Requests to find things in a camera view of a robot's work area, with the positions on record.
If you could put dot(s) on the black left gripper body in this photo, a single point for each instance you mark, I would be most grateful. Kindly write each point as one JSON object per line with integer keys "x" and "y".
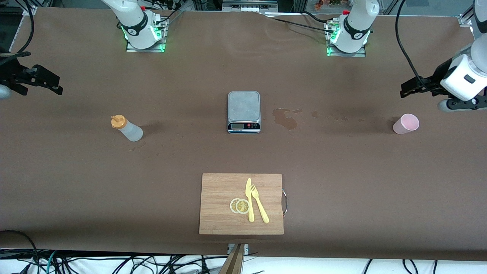
{"x": 438, "y": 78}

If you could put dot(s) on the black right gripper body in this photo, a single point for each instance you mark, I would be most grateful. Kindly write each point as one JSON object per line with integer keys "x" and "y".
{"x": 14, "y": 73}

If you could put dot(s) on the pink plastic cup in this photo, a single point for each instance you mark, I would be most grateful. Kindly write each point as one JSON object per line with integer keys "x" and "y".
{"x": 405, "y": 125}

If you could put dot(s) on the squeeze bottle with orange cap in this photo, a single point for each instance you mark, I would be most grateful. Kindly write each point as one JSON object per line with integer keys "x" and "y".
{"x": 131, "y": 131}

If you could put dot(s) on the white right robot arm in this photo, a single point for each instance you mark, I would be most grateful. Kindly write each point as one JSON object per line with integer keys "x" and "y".
{"x": 137, "y": 23}

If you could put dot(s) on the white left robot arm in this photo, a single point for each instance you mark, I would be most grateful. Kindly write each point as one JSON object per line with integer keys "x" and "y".
{"x": 355, "y": 30}

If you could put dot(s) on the brown table cover sheet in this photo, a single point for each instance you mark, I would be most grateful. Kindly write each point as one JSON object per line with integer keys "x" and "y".
{"x": 76, "y": 190}

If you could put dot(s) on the silver digital kitchen scale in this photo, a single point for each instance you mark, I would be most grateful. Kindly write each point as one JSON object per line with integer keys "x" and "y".
{"x": 243, "y": 106}

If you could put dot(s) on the white power strip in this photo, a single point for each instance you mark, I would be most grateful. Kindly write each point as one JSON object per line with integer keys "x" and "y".
{"x": 249, "y": 7}

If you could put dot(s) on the yellow plastic fork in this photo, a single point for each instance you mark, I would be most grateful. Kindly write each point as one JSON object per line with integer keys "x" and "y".
{"x": 262, "y": 213}

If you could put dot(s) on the wooden cutting board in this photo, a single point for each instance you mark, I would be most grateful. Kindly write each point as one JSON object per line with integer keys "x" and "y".
{"x": 217, "y": 190}

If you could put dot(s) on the yellow plastic knife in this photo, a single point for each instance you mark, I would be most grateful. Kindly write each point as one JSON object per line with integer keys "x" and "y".
{"x": 251, "y": 213}

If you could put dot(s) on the lemon slice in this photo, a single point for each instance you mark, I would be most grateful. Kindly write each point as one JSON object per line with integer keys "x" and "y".
{"x": 232, "y": 206}
{"x": 242, "y": 206}

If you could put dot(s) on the metal table corner bracket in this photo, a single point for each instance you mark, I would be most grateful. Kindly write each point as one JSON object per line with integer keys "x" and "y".
{"x": 465, "y": 19}
{"x": 30, "y": 10}

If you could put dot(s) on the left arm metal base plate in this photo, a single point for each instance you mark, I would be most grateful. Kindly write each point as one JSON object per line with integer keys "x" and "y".
{"x": 361, "y": 54}

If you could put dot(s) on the small metal bracket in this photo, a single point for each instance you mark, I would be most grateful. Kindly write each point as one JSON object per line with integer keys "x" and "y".
{"x": 247, "y": 249}

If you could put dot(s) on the wooden post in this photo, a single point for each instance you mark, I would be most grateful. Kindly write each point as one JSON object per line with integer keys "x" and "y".
{"x": 233, "y": 262}

